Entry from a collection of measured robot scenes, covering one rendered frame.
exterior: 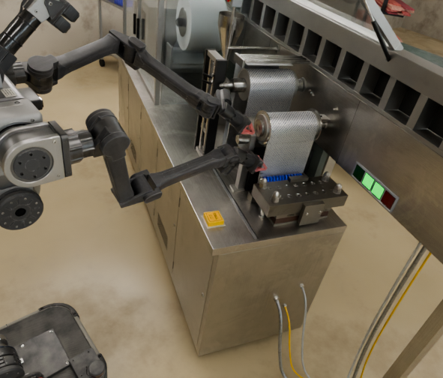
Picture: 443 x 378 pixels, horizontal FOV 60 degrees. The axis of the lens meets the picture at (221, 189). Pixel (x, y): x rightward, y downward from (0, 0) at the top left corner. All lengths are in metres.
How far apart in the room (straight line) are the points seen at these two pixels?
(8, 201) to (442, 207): 1.36
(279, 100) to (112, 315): 1.52
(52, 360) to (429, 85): 1.87
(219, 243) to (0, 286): 1.53
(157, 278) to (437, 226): 1.72
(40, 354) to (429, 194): 1.73
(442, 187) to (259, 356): 1.40
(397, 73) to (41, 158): 1.19
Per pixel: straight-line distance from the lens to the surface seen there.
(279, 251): 1.72
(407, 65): 1.53
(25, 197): 1.32
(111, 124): 1.02
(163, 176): 1.38
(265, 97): 1.83
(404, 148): 1.52
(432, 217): 1.47
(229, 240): 1.58
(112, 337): 2.34
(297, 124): 1.69
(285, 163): 1.76
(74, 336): 2.09
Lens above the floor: 1.98
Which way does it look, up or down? 36 degrees down
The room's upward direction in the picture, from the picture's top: 10 degrees clockwise
